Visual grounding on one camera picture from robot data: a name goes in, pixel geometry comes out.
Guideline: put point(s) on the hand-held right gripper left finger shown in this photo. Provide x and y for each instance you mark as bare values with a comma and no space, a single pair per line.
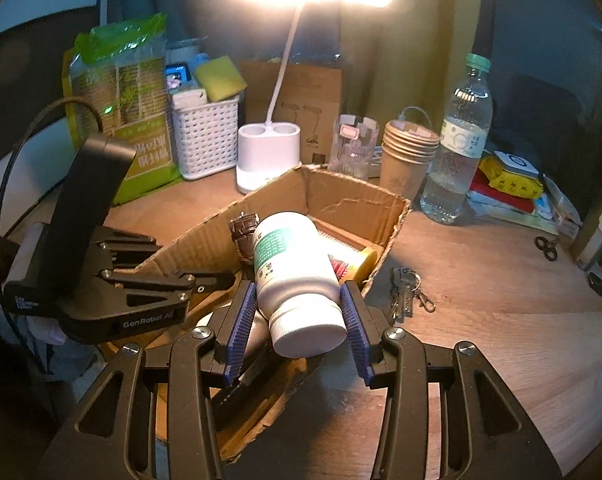
238,335

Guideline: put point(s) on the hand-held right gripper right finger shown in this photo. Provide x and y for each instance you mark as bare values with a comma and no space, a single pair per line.
357,335

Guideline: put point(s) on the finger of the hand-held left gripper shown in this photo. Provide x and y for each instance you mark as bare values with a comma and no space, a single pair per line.
131,247
201,281

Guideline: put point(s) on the red can with gold lid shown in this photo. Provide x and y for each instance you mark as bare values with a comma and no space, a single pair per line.
356,262

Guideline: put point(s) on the white pill bottle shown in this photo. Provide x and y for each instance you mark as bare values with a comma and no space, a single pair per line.
293,280

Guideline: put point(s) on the cardboard box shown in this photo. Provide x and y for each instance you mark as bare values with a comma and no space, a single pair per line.
341,200

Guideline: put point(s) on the bunch of keys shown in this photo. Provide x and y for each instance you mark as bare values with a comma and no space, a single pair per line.
403,290

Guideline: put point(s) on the white woven plastic basket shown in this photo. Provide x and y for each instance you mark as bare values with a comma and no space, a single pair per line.
206,137

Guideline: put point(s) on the white desk lamp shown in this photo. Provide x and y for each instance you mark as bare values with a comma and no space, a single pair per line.
268,160

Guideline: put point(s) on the green food bag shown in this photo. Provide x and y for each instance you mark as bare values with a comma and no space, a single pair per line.
131,105

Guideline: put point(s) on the white small carton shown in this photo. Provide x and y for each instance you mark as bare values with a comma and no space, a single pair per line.
188,98

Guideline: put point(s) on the blue small item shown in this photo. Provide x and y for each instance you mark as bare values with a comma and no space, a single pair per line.
177,77

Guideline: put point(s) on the stack of brown paper cups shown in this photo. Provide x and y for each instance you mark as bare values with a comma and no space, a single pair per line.
406,165

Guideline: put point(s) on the clear glass cup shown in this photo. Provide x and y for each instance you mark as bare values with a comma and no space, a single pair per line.
353,152

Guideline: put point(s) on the yellow green sponge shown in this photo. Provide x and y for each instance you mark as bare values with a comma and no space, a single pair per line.
221,77

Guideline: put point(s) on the clear plastic water bottle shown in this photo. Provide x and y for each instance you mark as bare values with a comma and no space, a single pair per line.
456,160

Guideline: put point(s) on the black scissors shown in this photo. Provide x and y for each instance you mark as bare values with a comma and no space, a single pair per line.
547,248

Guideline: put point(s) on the brown cardboard package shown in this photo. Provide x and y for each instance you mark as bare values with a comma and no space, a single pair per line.
316,100

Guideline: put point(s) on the yellow wipes packet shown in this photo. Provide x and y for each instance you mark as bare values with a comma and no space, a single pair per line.
511,182

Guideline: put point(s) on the white plastic packs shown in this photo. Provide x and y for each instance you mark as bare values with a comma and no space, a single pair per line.
558,207

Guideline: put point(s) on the small black fob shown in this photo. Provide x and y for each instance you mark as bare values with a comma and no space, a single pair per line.
600,285

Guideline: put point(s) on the metal tumbler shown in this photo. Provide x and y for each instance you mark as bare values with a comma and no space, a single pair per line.
598,235

